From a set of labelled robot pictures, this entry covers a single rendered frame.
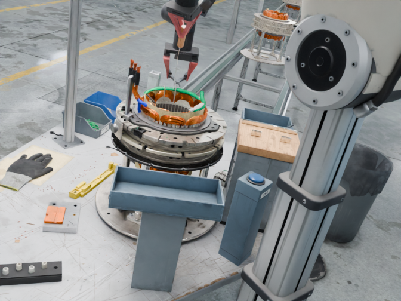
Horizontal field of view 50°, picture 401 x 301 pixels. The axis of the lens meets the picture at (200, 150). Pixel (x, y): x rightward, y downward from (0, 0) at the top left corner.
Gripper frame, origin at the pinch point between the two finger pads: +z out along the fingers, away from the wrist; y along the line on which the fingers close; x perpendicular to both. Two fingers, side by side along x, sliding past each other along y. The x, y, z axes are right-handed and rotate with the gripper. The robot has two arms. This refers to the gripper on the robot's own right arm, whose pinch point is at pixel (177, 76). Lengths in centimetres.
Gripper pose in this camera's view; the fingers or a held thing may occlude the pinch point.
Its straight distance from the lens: 134.1
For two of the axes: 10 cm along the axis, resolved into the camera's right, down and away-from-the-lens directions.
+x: 0.3, 5.1, -8.6
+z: -1.7, 8.5, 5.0
